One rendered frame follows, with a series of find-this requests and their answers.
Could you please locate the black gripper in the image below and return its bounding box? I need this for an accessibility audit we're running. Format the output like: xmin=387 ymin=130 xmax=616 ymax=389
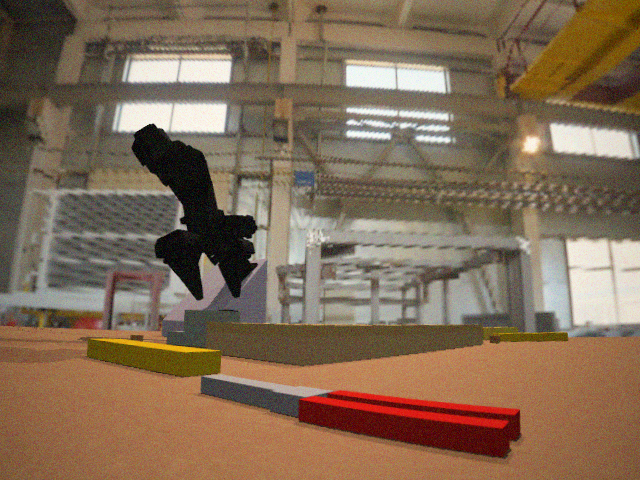
xmin=155 ymin=202 xmax=255 ymax=301

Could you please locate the light orange panel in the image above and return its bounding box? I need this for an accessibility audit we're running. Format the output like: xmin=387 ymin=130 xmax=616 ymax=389
xmin=206 ymin=322 xmax=484 ymax=366

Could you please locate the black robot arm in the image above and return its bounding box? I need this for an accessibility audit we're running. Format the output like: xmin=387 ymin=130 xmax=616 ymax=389
xmin=131 ymin=123 xmax=257 ymax=244

